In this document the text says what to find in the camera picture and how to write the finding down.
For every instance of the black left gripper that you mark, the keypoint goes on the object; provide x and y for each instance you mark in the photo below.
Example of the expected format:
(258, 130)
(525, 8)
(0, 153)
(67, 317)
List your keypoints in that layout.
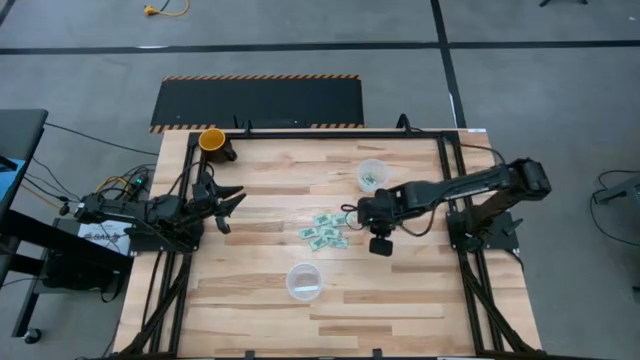
(205, 192)

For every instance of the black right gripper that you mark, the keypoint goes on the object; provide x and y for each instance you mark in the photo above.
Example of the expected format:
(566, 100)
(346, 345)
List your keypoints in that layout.
(380, 210)

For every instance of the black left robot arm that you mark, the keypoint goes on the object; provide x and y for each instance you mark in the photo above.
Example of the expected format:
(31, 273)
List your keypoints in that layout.
(160, 207)

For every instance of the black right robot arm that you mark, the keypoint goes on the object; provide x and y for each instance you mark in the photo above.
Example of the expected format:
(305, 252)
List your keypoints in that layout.
(475, 182)

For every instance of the clear plastic tub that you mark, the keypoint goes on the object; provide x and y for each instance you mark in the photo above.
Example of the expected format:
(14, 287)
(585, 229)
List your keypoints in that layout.
(300, 275)
(382, 167)

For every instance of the black table clamp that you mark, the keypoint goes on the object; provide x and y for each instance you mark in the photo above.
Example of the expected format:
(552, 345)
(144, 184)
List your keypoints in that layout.
(248, 127)
(402, 121)

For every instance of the black box green light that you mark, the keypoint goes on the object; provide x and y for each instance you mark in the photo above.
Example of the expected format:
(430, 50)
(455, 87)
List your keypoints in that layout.
(140, 180)

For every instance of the black hazard-striped floor mat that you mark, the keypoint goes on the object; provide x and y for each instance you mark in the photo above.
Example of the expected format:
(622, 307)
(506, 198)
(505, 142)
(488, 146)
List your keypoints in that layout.
(260, 102)

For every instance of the white paper sheet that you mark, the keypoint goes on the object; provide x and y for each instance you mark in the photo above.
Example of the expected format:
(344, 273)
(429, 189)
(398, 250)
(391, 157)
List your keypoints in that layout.
(102, 235)

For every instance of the black bag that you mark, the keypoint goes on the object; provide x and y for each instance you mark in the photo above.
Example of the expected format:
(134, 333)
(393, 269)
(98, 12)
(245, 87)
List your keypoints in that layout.
(75, 275)

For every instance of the black desk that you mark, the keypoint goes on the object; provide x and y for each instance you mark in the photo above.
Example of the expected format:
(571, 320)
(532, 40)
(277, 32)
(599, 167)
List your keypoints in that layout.
(20, 135)

